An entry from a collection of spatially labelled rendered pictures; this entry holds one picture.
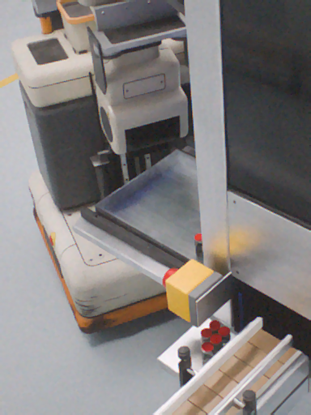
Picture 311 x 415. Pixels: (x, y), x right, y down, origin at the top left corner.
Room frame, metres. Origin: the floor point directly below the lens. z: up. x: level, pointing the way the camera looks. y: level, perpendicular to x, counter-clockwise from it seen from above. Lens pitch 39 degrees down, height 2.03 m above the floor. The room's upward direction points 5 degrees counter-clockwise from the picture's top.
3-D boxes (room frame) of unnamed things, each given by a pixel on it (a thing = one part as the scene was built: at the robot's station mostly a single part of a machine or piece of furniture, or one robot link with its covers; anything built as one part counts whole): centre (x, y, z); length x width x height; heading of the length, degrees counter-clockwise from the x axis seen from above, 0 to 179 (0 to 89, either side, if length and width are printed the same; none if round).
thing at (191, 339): (1.00, -0.01, 0.87); 0.14 x 0.13 x 0.02; 45
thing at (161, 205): (1.38, 0.00, 0.90); 0.34 x 0.26 x 0.04; 45
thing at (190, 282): (1.04, 0.01, 0.99); 0.08 x 0.07 x 0.07; 45
